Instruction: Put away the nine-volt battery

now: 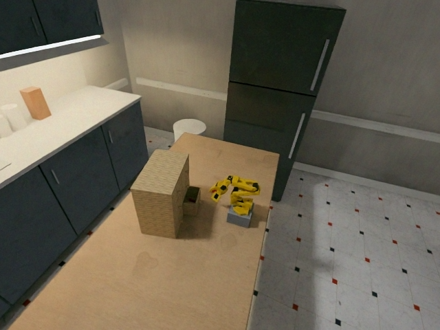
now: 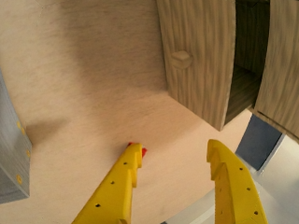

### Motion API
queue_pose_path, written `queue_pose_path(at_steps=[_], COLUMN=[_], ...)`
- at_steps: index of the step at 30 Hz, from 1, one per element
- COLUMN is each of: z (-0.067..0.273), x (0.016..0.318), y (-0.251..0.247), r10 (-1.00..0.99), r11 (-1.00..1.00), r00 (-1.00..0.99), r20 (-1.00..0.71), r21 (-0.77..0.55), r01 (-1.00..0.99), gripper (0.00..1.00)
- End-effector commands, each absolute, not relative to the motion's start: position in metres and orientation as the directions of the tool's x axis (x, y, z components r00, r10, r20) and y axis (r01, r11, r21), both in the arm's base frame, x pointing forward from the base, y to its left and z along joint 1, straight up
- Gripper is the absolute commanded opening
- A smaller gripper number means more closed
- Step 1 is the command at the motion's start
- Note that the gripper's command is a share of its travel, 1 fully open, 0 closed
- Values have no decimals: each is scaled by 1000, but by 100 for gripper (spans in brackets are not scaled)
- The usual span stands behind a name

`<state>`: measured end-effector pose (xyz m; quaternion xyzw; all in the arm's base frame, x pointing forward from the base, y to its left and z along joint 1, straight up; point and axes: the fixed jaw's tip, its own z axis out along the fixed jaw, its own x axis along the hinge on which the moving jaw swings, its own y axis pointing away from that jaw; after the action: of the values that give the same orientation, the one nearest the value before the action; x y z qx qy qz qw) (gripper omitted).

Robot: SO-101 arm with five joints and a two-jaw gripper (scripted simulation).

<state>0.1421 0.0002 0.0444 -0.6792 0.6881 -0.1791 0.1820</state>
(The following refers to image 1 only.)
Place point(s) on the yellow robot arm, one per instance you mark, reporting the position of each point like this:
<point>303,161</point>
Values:
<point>246,191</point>

